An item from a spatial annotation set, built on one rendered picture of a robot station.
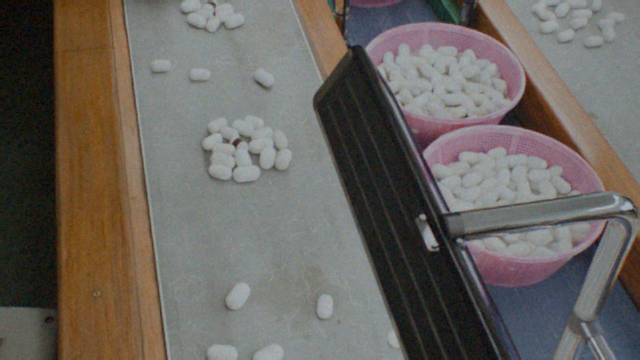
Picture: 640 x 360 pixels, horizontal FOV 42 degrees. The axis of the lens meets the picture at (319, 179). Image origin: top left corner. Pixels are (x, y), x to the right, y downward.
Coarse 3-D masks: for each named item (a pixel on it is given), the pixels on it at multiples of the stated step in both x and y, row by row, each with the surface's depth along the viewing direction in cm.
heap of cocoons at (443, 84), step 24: (408, 48) 142; (384, 72) 138; (408, 72) 138; (432, 72) 137; (456, 72) 138; (480, 72) 140; (408, 96) 132; (432, 96) 133; (456, 96) 133; (480, 96) 133; (504, 96) 137
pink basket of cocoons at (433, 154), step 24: (432, 144) 120; (456, 144) 123; (480, 144) 125; (504, 144) 125; (528, 144) 124; (552, 144) 122; (576, 168) 120; (480, 264) 110; (504, 264) 107; (528, 264) 107; (552, 264) 109
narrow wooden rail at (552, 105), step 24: (456, 0) 160; (480, 0) 151; (480, 24) 150; (504, 24) 145; (528, 48) 140; (528, 72) 135; (552, 72) 135; (528, 96) 135; (552, 96) 131; (528, 120) 136; (552, 120) 128; (576, 120) 127; (576, 144) 123; (600, 144) 123; (600, 168) 119; (624, 168) 119; (624, 192) 115; (600, 240) 119; (624, 264) 114; (624, 288) 114
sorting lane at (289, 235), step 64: (128, 0) 150; (256, 0) 152; (192, 64) 136; (256, 64) 137; (192, 128) 125; (320, 128) 126; (192, 192) 115; (256, 192) 115; (320, 192) 116; (192, 256) 106; (256, 256) 107; (320, 256) 107; (192, 320) 99; (256, 320) 100; (320, 320) 100; (384, 320) 100
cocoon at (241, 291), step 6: (234, 288) 100; (240, 288) 100; (246, 288) 101; (228, 294) 100; (234, 294) 100; (240, 294) 100; (246, 294) 100; (228, 300) 99; (234, 300) 99; (240, 300) 100; (228, 306) 100; (234, 306) 99; (240, 306) 100
